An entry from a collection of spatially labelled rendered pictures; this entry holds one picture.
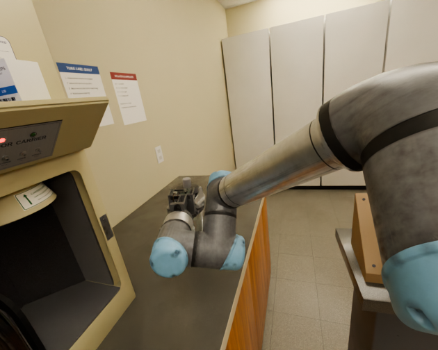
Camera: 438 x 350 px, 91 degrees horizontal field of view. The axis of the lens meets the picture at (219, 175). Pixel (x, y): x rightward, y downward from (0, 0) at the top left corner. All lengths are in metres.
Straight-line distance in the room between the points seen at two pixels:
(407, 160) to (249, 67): 3.07
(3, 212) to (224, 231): 0.41
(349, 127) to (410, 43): 3.15
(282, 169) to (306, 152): 0.05
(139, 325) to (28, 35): 0.70
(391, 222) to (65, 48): 1.21
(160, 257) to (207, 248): 0.09
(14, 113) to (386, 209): 0.44
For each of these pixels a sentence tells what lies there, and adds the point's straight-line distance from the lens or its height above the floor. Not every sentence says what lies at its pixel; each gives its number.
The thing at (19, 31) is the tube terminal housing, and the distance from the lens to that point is 0.60.
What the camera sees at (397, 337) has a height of 0.74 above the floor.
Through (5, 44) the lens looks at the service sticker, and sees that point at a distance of 0.57.
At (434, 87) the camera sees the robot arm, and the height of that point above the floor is 1.46.
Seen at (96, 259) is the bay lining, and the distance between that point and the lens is 0.72.
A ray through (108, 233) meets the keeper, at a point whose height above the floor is 1.18.
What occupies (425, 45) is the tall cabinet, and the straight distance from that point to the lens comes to 3.44.
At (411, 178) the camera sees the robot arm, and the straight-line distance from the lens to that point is 0.20.
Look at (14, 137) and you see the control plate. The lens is 0.44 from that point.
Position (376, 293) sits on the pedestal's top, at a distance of 0.77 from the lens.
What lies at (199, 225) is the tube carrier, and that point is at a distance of 0.78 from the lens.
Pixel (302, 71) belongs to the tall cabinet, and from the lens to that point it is 3.17.
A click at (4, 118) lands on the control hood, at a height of 1.49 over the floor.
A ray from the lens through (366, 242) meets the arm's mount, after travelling 0.78.
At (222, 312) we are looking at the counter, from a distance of 0.68.
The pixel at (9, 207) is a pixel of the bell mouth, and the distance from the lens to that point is 0.55.
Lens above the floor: 1.48
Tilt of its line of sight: 20 degrees down
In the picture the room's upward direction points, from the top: 8 degrees counter-clockwise
